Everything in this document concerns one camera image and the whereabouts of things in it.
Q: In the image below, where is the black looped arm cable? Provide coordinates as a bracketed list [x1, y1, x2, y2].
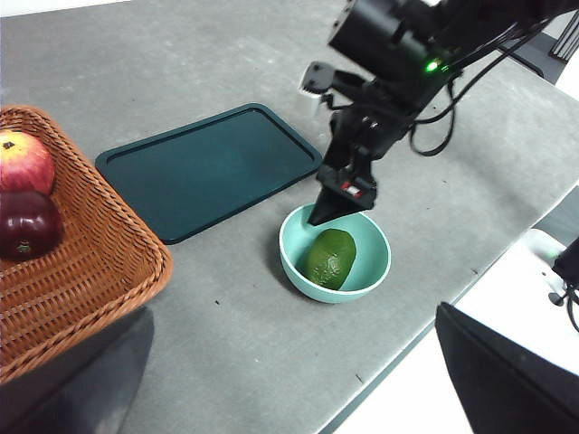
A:
[408, 67, 460, 157]

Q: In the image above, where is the black device with cables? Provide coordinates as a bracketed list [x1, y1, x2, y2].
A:
[547, 234, 579, 334]

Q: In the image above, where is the dark purple plum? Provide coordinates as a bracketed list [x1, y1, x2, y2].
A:
[0, 189, 65, 263]

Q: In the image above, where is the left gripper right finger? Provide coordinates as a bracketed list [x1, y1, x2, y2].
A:
[434, 301, 579, 434]

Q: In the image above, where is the brown wicker basket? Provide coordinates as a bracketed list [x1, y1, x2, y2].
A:
[0, 104, 175, 386]

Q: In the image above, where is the black long arm cable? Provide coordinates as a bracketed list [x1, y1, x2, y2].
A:
[413, 15, 562, 126]

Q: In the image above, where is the black ribbed frame post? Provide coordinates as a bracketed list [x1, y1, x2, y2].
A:
[548, 9, 579, 61]

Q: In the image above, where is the green avocado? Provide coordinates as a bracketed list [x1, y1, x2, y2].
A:
[304, 228, 358, 291]

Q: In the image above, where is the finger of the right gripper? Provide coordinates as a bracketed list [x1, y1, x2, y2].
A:
[308, 188, 365, 227]

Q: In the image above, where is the teal ceramic bowl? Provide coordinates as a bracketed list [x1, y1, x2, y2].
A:
[278, 203, 392, 305]

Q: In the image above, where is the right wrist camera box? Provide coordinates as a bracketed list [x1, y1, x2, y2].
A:
[299, 61, 337, 99]

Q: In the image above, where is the red yellow apple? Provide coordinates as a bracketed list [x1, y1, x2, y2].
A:
[0, 128, 57, 196]

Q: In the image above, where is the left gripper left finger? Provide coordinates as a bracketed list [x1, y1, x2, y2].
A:
[0, 306, 156, 434]

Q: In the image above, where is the black rectangular tray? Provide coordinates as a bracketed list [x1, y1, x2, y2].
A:
[94, 102, 324, 246]

